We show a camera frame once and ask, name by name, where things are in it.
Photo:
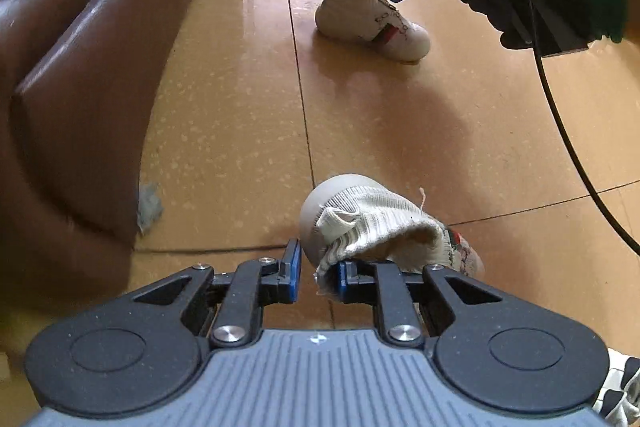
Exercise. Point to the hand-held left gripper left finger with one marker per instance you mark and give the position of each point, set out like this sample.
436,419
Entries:
292,269

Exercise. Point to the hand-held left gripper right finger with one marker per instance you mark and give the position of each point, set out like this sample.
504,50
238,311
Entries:
342,282

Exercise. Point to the cream knit baby shoe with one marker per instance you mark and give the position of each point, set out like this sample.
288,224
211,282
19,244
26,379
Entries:
360,19
380,222

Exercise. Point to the white mesh gum-sole sneaker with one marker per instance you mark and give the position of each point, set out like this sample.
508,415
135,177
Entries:
620,392

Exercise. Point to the grey lint clump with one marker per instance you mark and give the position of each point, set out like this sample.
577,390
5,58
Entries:
149,209

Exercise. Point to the brown leather sofa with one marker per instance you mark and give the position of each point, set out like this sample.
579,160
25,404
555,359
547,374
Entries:
75,82

